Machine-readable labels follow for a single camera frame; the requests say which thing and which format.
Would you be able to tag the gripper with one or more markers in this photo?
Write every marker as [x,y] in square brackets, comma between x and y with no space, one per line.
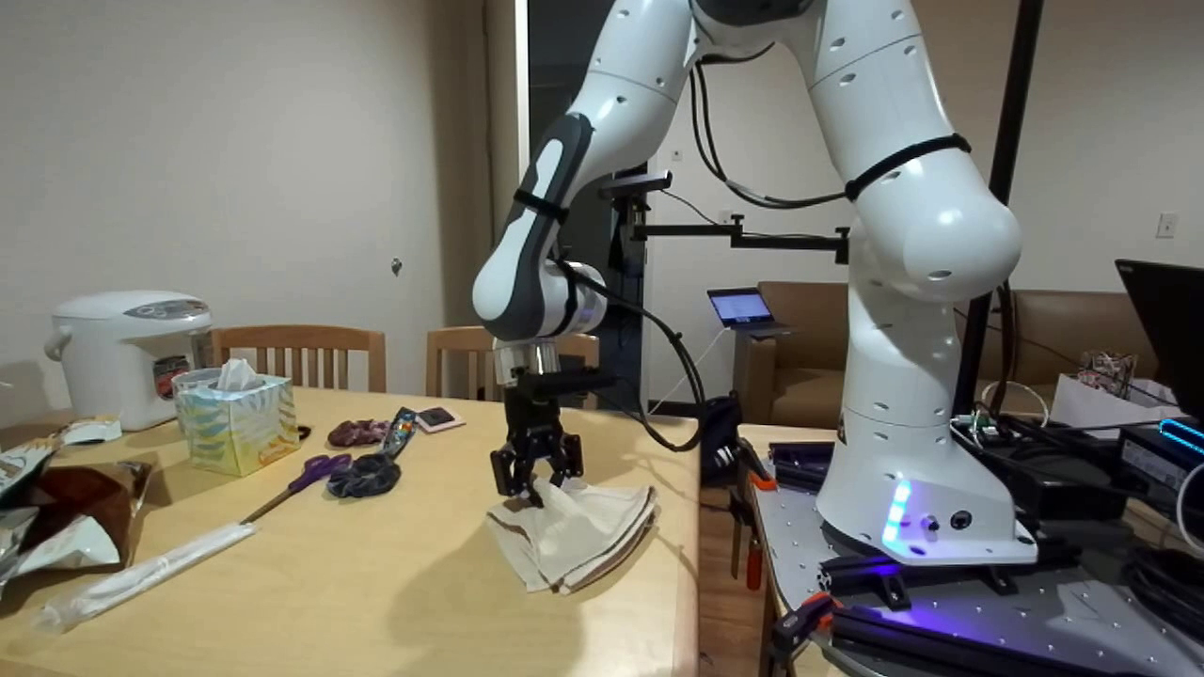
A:
[534,414]

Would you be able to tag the beige towel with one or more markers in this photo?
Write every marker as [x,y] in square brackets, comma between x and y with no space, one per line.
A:
[574,536]

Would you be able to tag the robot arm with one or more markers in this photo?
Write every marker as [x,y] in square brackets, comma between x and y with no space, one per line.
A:
[903,282]

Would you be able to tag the wooden chair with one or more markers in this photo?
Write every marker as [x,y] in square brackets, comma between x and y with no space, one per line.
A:
[461,362]
[299,350]

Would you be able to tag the black remote control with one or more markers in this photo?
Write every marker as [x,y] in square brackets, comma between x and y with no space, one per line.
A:
[400,432]

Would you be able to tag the black scrunchie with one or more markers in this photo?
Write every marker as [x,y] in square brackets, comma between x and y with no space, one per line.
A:
[362,476]

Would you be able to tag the purple scrunchie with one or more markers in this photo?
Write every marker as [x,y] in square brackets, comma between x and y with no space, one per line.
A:
[356,432]

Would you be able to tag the black bag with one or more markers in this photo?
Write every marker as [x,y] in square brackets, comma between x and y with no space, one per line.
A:
[720,437]

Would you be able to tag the open laptop with lit screen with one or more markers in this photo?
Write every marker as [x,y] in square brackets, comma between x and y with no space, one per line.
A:
[741,308]

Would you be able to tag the brown sofa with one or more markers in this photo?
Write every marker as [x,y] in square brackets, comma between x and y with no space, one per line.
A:
[800,367]

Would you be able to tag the patterned tissue box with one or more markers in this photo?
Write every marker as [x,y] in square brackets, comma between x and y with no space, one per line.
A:
[235,423]

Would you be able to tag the white wrapped long stick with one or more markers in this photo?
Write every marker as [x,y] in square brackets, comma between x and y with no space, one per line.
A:
[141,575]

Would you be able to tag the white electric water boiler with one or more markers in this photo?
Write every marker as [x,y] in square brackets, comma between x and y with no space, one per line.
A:
[118,353]

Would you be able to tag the white crumpled wrapper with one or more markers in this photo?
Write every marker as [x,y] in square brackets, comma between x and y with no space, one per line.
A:
[92,431]

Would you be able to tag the brown foil snack bag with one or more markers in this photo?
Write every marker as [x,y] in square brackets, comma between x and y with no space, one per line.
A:
[80,512]

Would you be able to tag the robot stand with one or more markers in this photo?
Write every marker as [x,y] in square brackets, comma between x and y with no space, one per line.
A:
[1016,621]

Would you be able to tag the silver printed snack bag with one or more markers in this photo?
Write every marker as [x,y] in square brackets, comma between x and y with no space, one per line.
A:
[19,465]

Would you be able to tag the white paper bag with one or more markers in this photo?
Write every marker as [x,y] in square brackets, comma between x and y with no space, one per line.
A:
[1101,395]

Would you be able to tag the black pole stand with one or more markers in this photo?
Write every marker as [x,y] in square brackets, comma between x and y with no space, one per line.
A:
[1006,141]

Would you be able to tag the black box with blue light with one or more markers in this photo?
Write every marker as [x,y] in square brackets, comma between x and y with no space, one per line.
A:
[1162,451]

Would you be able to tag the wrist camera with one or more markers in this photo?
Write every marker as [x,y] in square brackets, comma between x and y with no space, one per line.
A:
[574,382]

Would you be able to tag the camera on mount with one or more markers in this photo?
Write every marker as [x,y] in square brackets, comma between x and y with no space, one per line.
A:
[640,183]

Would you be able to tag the white wall socket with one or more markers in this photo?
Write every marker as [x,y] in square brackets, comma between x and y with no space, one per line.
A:
[1167,225]

